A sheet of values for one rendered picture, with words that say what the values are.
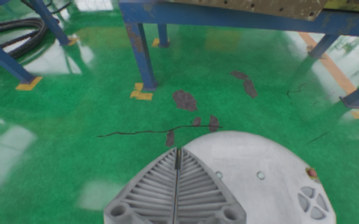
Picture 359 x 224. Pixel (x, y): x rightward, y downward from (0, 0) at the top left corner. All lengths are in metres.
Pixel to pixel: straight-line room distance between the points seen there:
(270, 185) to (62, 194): 1.07
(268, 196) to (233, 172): 0.14
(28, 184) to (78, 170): 0.30
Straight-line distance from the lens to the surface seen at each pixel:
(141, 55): 1.02
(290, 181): 0.63
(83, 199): 1.03
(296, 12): 0.71
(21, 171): 1.35
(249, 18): 0.88
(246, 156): 0.64
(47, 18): 2.24
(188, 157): 0.16
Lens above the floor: 0.87
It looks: 56 degrees down
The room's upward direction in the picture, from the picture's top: 2 degrees counter-clockwise
